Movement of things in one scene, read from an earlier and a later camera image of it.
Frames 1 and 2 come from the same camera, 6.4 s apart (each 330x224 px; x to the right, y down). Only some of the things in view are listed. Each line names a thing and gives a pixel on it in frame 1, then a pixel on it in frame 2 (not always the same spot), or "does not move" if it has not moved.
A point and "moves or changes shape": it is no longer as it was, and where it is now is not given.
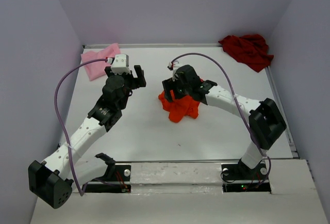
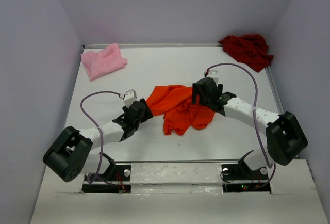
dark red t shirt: [251, 49] does not move
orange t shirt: [179, 108] moves or changes shape
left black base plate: [120, 183] does not move
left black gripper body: [128, 80] -> [146, 115]
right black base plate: [239, 177] does not move
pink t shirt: [96, 69] does not move
